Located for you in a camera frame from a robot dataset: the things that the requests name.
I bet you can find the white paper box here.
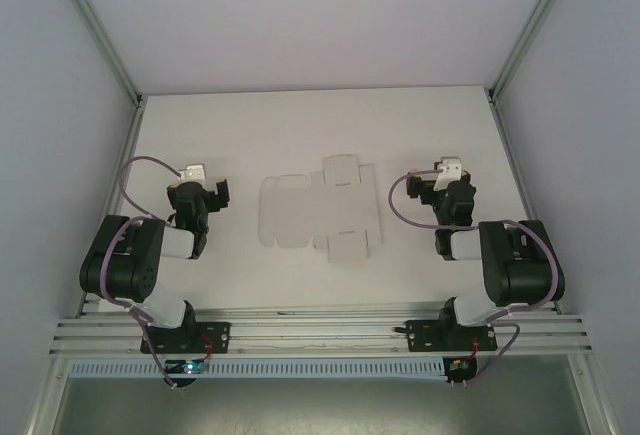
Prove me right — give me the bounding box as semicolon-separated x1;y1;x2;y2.
258;153;385;266

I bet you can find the circuit board with green light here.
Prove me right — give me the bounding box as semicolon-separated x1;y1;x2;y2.
164;359;209;376

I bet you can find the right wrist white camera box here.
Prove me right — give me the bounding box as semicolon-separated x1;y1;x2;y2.
432;155;462;194

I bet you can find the right aluminium table side rail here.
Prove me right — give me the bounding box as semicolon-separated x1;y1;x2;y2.
491;97;564;315

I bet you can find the aluminium table side rail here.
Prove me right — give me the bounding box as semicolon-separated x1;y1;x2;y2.
74;97;147;319
491;97;564;315

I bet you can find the left aluminium table side rail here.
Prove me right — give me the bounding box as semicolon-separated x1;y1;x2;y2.
74;97;147;319

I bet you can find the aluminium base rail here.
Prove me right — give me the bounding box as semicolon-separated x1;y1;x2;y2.
48;302;596;356

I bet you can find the right aluminium frame post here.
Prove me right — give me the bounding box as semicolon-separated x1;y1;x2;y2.
487;0;581;104

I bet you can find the aluminium frame post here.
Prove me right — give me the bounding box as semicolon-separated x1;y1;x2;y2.
47;0;146;109
487;0;581;104

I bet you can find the left aluminium frame post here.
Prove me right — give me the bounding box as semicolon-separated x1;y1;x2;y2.
47;0;146;109

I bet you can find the white slotted cable duct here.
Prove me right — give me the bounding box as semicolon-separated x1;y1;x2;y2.
67;357;446;381

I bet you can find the aluminium frame leg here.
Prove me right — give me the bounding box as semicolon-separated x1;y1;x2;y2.
27;354;69;435
567;354;617;435

